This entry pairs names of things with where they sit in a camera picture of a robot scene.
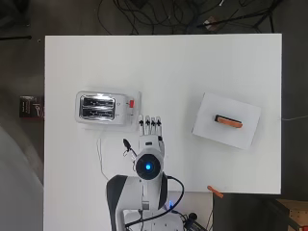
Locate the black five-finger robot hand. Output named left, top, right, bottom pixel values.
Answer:
left=138, top=115, right=167, bottom=159

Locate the steel toaster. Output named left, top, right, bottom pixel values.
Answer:
left=75, top=90, right=136, bottom=125

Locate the bread slice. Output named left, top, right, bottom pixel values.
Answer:
left=216, top=117, right=244, bottom=130

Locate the white flat box with print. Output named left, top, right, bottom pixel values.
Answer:
left=75, top=90, right=143, bottom=133

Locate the black block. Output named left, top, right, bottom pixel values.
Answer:
left=214, top=114, right=244, bottom=127

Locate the plain white flat box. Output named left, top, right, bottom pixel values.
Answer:
left=192, top=91, right=262, bottom=151

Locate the dark printed box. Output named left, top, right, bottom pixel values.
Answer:
left=18, top=95, right=45, bottom=119

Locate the black tripod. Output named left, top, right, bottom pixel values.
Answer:
left=195, top=0, right=285, bottom=34

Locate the wooden box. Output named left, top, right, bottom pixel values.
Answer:
left=275, top=198, right=308, bottom=231

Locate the black rod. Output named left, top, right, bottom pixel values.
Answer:
left=0, top=35, right=33, bottom=41

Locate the white toaster power cable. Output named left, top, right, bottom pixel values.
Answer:
left=95, top=137, right=111, bottom=181

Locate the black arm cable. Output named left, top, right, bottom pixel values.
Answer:
left=122, top=138, right=186, bottom=229

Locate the black floor cable tangle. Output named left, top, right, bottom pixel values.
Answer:
left=96, top=0, right=201, bottom=36

